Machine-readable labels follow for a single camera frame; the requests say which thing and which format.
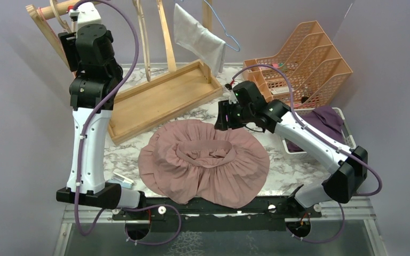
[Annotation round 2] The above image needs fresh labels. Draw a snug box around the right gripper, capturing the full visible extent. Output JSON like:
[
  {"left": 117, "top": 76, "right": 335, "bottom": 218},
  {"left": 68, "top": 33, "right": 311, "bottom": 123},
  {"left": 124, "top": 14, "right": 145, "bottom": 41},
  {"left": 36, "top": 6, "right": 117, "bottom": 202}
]
[{"left": 214, "top": 99, "right": 254, "bottom": 131}]

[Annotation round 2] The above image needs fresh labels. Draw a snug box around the pink wire hanger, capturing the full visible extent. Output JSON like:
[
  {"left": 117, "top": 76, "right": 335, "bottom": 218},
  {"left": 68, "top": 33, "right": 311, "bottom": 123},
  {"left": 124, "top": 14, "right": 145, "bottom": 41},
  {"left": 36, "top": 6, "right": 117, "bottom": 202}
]
[{"left": 37, "top": 7, "right": 69, "bottom": 69}]

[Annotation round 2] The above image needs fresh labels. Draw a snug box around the wooden clothes rack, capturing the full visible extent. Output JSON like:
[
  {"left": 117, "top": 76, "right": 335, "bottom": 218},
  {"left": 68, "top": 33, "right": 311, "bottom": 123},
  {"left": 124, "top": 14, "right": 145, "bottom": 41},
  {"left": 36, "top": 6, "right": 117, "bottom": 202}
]
[{"left": 26, "top": 4, "right": 223, "bottom": 145}]

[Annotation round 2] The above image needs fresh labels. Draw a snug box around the pink skirt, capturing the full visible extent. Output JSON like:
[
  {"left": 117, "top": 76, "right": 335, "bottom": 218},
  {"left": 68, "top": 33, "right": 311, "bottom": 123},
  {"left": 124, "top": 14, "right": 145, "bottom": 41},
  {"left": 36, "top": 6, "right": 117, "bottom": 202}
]
[{"left": 138, "top": 119, "right": 270, "bottom": 209}]

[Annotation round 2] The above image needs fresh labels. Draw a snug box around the wooden hanger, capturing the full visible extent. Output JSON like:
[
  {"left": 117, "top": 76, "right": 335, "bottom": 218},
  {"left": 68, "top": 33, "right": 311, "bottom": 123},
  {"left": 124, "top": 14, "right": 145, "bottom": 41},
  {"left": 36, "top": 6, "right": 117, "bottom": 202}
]
[
  {"left": 132, "top": 0, "right": 151, "bottom": 82},
  {"left": 156, "top": 0, "right": 177, "bottom": 73},
  {"left": 49, "top": 0, "right": 72, "bottom": 33}
]

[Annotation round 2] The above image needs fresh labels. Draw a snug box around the white skirt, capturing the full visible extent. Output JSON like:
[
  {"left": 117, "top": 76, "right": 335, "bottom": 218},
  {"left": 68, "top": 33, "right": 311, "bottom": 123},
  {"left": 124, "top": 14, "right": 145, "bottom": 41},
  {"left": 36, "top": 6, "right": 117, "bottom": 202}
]
[{"left": 174, "top": 3, "right": 226, "bottom": 76}]

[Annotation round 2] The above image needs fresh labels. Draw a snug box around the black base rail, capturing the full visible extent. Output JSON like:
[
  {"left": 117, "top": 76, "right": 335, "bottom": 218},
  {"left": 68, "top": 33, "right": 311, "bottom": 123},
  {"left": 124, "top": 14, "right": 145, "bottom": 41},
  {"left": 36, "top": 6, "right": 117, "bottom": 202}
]
[{"left": 112, "top": 196, "right": 322, "bottom": 233}]

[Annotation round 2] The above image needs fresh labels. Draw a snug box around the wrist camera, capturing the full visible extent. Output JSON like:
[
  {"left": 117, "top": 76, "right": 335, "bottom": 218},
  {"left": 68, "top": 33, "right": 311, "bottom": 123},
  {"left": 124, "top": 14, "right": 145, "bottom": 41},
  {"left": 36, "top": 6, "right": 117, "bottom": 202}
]
[
  {"left": 225, "top": 83, "right": 239, "bottom": 104},
  {"left": 67, "top": 2, "right": 101, "bottom": 32}
]

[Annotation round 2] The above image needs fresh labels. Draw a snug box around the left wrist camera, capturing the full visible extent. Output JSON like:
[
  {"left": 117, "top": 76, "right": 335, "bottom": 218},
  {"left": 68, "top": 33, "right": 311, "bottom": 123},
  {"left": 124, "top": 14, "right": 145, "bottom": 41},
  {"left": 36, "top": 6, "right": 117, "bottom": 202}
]
[{"left": 67, "top": 2, "right": 101, "bottom": 32}]

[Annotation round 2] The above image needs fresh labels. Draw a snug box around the purple garment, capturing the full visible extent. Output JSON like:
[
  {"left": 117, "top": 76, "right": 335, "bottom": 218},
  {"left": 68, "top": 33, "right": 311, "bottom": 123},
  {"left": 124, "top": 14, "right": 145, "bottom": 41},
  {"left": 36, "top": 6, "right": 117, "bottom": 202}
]
[{"left": 295, "top": 106, "right": 344, "bottom": 143}]

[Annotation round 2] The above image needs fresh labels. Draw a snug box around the blue wire hanger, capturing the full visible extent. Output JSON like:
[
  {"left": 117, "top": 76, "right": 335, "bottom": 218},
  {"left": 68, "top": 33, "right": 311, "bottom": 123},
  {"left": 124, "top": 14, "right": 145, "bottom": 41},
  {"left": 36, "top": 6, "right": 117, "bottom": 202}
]
[{"left": 174, "top": 1, "right": 241, "bottom": 56}]

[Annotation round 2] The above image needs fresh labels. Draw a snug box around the small white blue box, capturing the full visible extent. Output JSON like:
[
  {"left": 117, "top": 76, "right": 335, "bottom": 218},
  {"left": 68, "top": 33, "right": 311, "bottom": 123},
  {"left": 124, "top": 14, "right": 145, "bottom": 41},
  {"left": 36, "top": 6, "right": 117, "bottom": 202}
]
[{"left": 107, "top": 172, "right": 135, "bottom": 189}]

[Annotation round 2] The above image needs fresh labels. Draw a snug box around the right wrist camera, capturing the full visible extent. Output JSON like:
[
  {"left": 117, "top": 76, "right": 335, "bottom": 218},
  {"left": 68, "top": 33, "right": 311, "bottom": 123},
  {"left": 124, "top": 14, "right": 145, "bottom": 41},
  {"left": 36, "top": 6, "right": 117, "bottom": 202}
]
[{"left": 225, "top": 83, "right": 239, "bottom": 104}]

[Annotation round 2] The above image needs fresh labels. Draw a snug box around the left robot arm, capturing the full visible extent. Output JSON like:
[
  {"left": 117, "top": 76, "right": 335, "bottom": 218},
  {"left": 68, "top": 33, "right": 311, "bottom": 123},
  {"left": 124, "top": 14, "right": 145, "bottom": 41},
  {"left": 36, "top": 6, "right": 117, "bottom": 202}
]
[{"left": 56, "top": 23, "right": 146, "bottom": 219}]

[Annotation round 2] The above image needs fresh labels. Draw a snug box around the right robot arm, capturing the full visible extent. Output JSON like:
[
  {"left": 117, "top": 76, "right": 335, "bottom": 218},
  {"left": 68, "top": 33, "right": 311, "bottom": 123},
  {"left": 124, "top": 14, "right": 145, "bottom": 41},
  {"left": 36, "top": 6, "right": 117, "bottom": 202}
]
[{"left": 215, "top": 81, "right": 368, "bottom": 217}]

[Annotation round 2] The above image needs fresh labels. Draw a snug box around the white perforated basket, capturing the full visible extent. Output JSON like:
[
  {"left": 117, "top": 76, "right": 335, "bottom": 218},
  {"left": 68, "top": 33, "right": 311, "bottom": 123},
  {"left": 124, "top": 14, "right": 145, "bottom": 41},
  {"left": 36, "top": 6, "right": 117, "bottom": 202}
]
[{"left": 281, "top": 107, "right": 356, "bottom": 159}]

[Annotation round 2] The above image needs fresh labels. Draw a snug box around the orange plastic desk organizer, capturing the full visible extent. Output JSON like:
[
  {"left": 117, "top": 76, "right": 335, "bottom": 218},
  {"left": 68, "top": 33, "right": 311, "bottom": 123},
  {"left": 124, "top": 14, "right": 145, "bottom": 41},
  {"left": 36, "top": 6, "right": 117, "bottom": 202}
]
[{"left": 242, "top": 21, "right": 353, "bottom": 109}]

